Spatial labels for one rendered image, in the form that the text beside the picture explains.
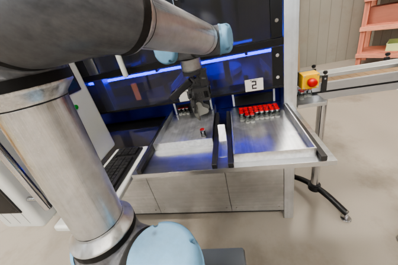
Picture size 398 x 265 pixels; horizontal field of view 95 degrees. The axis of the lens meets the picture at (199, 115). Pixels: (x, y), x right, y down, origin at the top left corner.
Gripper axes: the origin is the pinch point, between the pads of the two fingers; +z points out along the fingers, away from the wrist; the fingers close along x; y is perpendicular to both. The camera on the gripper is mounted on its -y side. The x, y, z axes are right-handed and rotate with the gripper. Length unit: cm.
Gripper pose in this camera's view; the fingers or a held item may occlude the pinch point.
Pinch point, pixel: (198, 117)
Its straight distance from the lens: 77.4
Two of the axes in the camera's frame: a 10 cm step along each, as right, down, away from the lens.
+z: 2.0, 8.7, 4.5
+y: 9.7, -1.3, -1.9
